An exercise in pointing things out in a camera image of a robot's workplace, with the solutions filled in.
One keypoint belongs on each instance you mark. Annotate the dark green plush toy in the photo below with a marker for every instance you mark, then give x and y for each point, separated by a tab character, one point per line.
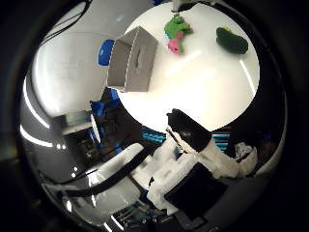
231	41

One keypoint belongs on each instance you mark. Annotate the pink plush toy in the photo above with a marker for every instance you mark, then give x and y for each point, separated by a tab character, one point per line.
175	45

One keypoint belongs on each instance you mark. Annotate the blue plastic chair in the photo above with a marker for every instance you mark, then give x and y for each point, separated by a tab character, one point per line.
104	53
99	107

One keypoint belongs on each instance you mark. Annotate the cyan slatted crate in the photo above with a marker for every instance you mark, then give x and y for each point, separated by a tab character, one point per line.
154	135

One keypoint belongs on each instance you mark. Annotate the grey open container box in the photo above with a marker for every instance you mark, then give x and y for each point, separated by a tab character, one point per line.
138	61

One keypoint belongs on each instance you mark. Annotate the green dinosaur plush toy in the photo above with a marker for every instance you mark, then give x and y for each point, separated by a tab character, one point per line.
175	27

